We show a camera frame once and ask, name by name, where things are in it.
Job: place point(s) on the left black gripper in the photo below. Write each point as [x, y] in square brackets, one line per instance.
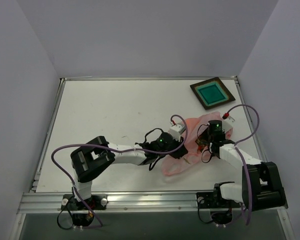
[179, 150]

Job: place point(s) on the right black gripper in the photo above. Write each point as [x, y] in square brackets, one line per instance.
[203, 141]

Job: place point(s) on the pink plastic bag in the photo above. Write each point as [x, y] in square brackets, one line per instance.
[195, 148]

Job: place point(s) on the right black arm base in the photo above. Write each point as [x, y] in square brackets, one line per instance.
[220, 210]

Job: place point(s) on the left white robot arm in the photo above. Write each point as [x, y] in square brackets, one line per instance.
[89, 162]

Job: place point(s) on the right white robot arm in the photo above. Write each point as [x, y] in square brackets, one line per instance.
[261, 186]

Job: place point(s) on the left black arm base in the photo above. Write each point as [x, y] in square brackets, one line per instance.
[82, 213]

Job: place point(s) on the brown teal square plate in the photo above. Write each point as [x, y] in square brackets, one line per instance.
[212, 93]

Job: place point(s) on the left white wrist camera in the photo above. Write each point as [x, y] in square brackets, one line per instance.
[176, 131]

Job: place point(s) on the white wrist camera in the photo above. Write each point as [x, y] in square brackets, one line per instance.
[176, 131]
[228, 120]

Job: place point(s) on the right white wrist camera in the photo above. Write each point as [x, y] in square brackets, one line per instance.
[228, 120]

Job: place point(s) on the aluminium front rail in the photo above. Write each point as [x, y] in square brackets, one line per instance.
[117, 202]

